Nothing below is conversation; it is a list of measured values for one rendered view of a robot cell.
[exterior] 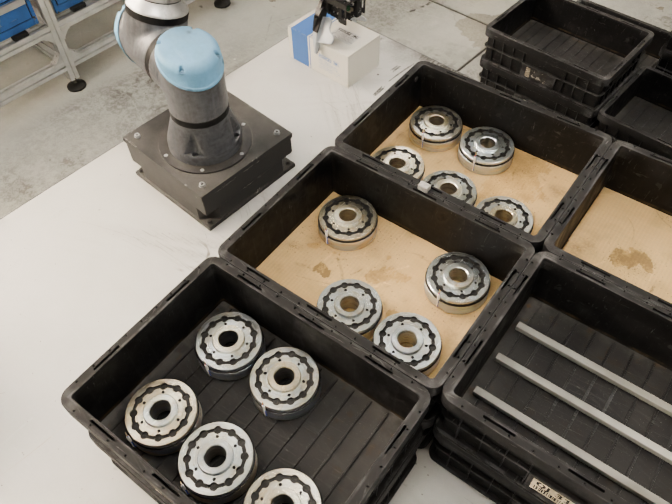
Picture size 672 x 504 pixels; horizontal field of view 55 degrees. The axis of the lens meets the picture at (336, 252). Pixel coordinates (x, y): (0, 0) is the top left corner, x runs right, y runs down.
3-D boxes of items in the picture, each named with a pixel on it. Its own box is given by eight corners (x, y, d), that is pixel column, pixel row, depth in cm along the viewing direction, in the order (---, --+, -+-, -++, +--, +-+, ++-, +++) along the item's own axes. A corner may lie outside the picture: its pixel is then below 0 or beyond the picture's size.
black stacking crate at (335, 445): (86, 434, 93) (57, 400, 84) (224, 297, 108) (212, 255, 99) (298, 619, 78) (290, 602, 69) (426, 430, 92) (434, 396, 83)
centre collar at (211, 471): (189, 459, 86) (188, 457, 85) (217, 432, 88) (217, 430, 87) (213, 484, 83) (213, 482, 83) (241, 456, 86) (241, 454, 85)
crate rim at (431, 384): (215, 261, 100) (212, 251, 98) (330, 152, 115) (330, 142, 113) (434, 401, 85) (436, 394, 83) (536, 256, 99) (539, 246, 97)
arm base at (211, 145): (155, 135, 133) (145, 97, 125) (218, 107, 139) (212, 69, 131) (191, 178, 126) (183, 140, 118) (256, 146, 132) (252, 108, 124)
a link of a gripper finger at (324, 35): (323, 60, 152) (337, 21, 148) (305, 50, 155) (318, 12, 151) (330, 61, 155) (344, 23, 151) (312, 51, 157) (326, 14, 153)
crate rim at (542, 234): (330, 152, 115) (330, 142, 113) (420, 68, 129) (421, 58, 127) (536, 256, 99) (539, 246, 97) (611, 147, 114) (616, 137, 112)
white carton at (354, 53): (290, 56, 167) (287, 25, 159) (321, 36, 172) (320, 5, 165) (348, 88, 158) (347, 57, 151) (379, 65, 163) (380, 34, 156)
